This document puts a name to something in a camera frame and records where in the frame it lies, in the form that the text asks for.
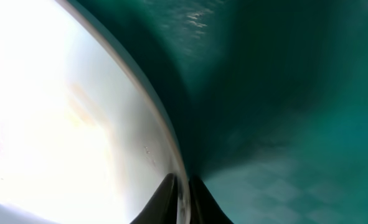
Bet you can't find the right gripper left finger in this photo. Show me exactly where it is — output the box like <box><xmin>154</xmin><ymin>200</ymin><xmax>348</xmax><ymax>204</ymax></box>
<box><xmin>131</xmin><ymin>173</ymin><xmax>178</xmax><ymax>224</ymax></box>

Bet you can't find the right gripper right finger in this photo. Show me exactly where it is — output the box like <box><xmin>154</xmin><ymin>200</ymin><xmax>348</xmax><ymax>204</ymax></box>
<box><xmin>189</xmin><ymin>176</ymin><xmax>233</xmax><ymax>224</ymax></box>

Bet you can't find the white plate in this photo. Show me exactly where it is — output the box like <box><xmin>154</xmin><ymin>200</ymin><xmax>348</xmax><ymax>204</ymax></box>
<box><xmin>0</xmin><ymin>1</ymin><xmax>191</xmax><ymax>223</ymax></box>

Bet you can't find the teal plastic serving tray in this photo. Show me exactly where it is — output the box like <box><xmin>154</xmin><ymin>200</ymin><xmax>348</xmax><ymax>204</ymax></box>
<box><xmin>81</xmin><ymin>0</ymin><xmax>368</xmax><ymax>223</ymax></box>

